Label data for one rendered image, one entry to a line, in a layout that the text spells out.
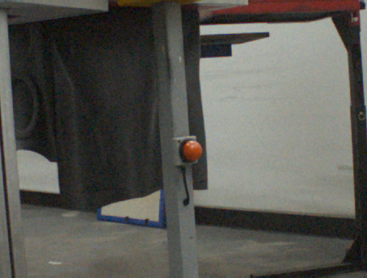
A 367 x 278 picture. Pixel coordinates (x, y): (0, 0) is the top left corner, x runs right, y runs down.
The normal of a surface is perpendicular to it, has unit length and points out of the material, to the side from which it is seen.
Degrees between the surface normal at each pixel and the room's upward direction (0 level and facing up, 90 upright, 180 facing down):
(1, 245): 90
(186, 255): 90
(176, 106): 90
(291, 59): 90
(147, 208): 78
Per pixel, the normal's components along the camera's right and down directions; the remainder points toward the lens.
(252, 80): -0.74, 0.08
